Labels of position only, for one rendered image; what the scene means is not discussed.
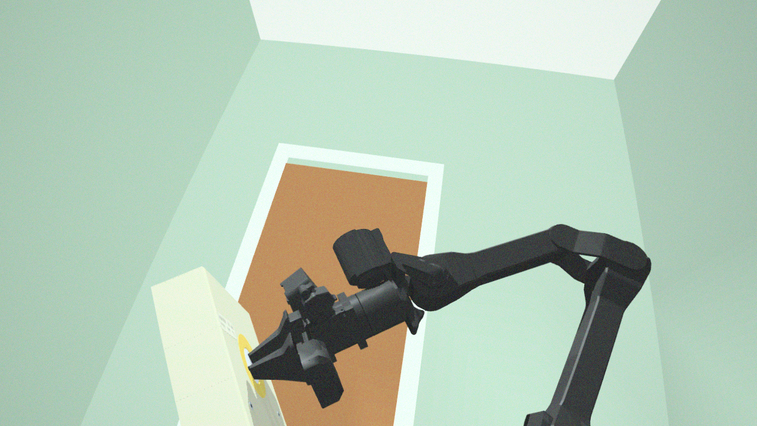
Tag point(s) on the white cylinder with two slots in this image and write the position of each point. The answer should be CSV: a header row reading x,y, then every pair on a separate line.
x,y
248,360

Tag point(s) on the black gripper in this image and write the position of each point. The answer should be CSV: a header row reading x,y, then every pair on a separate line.
x,y
290,353

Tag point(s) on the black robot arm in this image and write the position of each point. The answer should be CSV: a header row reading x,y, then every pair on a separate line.
x,y
434,281

